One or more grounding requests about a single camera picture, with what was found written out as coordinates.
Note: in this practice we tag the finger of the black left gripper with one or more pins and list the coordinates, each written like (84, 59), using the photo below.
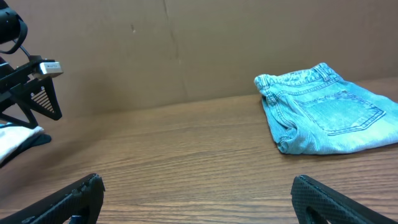
(39, 96)
(31, 122)

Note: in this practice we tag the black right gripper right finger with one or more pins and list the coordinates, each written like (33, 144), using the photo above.
(317, 203)

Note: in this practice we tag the light blue denim shorts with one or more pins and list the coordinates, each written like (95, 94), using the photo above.
(316, 111)

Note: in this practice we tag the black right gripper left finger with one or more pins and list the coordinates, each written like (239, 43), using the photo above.
(79, 202)

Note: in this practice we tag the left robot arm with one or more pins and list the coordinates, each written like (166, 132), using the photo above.
(14, 29)

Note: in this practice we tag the beige folded shorts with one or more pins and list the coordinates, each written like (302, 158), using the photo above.
(13, 136)

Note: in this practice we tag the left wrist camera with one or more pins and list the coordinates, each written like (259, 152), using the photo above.
(47, 69)

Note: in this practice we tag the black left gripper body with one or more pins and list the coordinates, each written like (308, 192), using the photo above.
(11, 77)

